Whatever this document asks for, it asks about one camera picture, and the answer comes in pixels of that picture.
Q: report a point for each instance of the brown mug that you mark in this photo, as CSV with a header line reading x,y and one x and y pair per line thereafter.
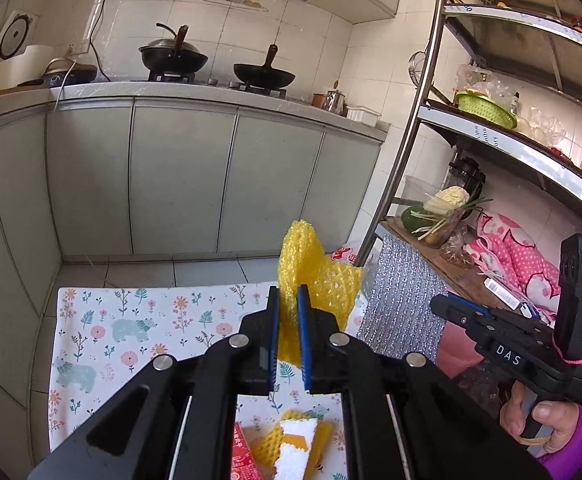
x,y
318,100

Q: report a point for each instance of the red carton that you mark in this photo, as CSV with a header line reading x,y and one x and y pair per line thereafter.
x,y
246,455

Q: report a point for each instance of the black gas stove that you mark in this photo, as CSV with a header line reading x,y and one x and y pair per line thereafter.
x,y
171,77

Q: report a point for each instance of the metal strainer ladle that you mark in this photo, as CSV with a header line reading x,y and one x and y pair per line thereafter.
x,y
417,67

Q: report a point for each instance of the clear glass bottle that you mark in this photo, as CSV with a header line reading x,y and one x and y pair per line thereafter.
x,y
514,105

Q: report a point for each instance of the black blender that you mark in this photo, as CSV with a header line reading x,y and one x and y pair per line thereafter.
x,y
466,175

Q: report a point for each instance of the grey kitchen cabinet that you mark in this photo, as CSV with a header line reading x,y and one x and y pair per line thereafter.
x,y
181,175

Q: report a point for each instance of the person's right forearm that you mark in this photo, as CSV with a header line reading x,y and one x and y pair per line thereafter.
x,y
571,455

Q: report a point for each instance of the metal shelf rack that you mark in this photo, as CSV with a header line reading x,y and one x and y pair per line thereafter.
x,y
423,85

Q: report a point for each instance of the dark green vegetable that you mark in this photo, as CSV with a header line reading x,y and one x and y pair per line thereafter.
x,y
411,220

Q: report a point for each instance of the napa cabbage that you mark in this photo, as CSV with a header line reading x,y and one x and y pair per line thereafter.
x,y
448,197

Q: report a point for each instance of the white foam block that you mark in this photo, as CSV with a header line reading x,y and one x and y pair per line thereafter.
x,y
293,450

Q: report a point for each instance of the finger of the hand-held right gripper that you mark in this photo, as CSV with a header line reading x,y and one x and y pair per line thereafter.
x,y
451,314
471,304

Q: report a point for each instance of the bag of brown food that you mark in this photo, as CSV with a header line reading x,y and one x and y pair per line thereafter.
x,y
456,252

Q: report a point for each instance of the red and white plastic bag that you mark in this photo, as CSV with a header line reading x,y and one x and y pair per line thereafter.
x,y
346,255

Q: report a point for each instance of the pink polka-dot cloth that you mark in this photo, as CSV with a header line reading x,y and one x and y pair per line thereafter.
x,y
516,260

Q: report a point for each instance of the clear plastic tub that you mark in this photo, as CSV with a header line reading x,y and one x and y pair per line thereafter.
x,y
418,190

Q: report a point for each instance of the person's right hand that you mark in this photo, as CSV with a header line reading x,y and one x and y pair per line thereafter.
x,y
556,422

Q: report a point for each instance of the long white box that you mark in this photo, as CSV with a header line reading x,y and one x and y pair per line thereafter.
x,y
503,294

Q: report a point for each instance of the white plastic container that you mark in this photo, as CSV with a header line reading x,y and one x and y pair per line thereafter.
x,y
363,115

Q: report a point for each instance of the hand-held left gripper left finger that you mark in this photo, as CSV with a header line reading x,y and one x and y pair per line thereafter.
x,y
272,340

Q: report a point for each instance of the yellow foam net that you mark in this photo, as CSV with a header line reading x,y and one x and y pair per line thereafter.
x,y
301,260
266,445

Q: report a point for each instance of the white rice cooker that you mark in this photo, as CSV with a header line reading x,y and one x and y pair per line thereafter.
x,y
18,60

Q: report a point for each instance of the pink plastic bucket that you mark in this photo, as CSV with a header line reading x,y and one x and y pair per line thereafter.
x,y
453,350

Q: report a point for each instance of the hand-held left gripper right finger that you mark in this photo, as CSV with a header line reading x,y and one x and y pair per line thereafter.
x,y
305,340

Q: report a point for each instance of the silver foil sheet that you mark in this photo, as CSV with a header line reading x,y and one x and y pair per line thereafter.
x,y
401,300

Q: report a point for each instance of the metal kettle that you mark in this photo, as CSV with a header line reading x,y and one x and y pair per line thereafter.
x,y
335,102

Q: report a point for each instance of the black wok with lid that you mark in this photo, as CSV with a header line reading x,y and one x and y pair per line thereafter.
x,y
173,57

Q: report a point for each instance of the green plastic basket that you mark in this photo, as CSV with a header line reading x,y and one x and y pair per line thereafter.
x,y
486,110

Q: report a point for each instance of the green scallions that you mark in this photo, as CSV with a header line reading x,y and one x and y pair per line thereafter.
x,y
441,220

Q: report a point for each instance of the cardboard shelf liner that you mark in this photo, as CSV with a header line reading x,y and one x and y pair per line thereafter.
x,y
431,255

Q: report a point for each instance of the floral bear tablecloth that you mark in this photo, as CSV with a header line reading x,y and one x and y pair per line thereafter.
x,y
121,330

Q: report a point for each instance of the black induction cooker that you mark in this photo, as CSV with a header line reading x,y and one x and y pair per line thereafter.
x,y
66,76

